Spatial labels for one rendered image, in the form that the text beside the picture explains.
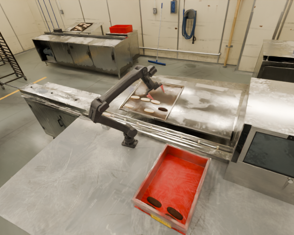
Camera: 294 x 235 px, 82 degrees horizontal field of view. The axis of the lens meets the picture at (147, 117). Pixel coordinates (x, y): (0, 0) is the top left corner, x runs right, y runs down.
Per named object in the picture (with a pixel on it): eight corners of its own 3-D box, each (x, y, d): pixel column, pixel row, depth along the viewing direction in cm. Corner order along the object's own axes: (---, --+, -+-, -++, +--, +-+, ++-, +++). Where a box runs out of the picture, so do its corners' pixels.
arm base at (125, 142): (121, 145, 142) (134, 148, 138) (119, 138, 137) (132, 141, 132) (125, 138, 148) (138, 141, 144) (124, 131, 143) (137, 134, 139)
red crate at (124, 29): (109, 32, 450) (108, 27, 442) (116, 29, 475) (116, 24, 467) (126, 33, 432) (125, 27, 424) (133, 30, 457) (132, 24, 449)
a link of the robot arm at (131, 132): (81, 115, 107) (88, 123, 101) (93, 97, 106) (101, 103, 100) (126, 132, 142) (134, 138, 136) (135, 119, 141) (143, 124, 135)
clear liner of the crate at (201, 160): (131, 207, 101) (129, 199, 95) (165, 150, 133) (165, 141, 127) (186, 239, 87) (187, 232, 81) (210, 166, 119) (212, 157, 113)
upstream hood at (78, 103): (21, 93, 222) (17, 87, 216) (33, 87, 234) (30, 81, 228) (93, 117, 170) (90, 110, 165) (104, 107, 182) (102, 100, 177)
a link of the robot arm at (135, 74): (94, 107, 110) (101, 114, 104) (89, 101, 106) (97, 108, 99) (140, 68, 122) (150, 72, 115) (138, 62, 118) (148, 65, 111)
